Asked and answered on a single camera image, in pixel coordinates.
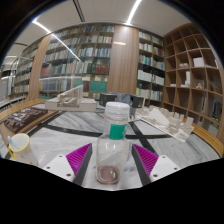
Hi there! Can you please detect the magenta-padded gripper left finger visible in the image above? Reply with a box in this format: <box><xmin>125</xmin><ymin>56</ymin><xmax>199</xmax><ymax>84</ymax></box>
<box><xmin>42</xmin><ymin>143</ymin><xmax>93</xmax><ymax>186</ymax></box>

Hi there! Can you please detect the narrow bookshelf full of books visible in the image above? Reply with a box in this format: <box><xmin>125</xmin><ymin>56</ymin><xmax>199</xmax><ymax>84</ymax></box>
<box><xmin>135</xmin><ymin>29</ymin><xmax>166</xmax><ymax>103</ymax></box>

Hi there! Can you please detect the wooden cubby shelf unit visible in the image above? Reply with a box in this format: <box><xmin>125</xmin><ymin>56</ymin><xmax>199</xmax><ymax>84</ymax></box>
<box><xmin>162</xmin><ymin>22</ymin><xmax>224</xmax><ymax>141</ymax></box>

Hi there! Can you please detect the wide bookshelf full of books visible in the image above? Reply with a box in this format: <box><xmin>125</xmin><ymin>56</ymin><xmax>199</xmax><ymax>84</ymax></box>
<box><xmin>39</xmin><ymin>23</ymin><xmax>115</xmax><ymax>100</ymax></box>

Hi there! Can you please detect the white architectural model long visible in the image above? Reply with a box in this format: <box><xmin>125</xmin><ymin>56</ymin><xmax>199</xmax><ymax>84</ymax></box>
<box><xmin>134</xmin><ymin>105</ymin><xmax>195</xmax><ymax>143</ymax></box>

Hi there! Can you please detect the brown architectural model on board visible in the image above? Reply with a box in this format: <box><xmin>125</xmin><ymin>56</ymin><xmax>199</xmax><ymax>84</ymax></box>
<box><xmin>0</xmin><ymin>105</ymin><xmax>60</xmax><ymax>138</ymax></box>

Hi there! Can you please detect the long ceiling light strip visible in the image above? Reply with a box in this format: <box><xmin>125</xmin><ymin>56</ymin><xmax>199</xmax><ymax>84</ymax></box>
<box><xmin>31</xmin><ymin>19</ymin><xmax>83</xmax><ymax>63</ymax></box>
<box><xmin>125</xmin><ymin>0</ymin><xmax>143</xmax><ymax>25</ymax></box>

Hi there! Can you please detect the light blue spoon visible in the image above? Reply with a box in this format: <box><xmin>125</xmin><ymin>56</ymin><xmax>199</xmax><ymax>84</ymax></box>
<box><xmin>7</xmin><ymin>135</ymin><xmax>21</xmax><ymax>153</ymax></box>

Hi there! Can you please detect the bookshelf behind glass partition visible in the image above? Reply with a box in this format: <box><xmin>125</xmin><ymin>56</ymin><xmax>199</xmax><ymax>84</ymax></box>
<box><xmin>11</xmin><ymin>39</ymin><xmax>44</xmax><ymax>98</ymax></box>

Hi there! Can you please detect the clear plastic bottle white cap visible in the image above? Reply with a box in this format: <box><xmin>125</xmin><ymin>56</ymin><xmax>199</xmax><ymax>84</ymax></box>
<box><xmin>96</xmin><ymin>101</ymin><xmax>131</xmax><ymax>185</ymax></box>

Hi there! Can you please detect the white mug yellow rim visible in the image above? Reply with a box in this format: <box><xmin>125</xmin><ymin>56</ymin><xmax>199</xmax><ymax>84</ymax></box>
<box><xmin>7</xmin><ymin>132</ymin><xmax>38</xmax><ymax>167</ymax></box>

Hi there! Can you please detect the white architectural model with ramp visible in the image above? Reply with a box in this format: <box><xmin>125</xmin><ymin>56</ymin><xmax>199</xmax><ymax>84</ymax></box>
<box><xmin>44</xmin><ymin>84</ymin><xmax>98</xmax><ymax>113</ymax></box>

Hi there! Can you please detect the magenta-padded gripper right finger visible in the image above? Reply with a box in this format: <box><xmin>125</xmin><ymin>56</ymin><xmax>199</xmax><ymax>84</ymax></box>
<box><xmin>131</xmin><ymin>143</ymin><xmax>181</xmax><ymax>187</ymax></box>

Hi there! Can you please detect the dark grey architectural model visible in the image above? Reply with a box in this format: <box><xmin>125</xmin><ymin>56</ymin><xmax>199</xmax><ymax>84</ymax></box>
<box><xmin>98</xmin><ymin>92</ymin><xmax>146</xmax><ymax>109</ymax></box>

